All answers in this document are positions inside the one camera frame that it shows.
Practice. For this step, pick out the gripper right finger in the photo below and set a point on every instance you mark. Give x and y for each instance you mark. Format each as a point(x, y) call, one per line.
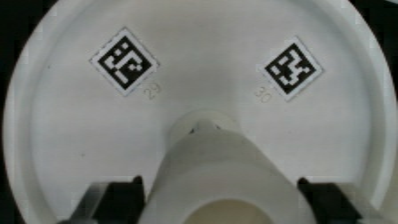
point(338, 203)

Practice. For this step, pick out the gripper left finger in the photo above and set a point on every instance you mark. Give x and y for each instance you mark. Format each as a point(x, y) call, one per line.
point(111, 204)

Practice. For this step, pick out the white cylindrical table leg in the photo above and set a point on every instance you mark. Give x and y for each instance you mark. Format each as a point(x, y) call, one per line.
point(221, 186)

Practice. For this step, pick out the white round table top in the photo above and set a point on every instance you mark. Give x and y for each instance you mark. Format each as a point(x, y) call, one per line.
point(141, 64)

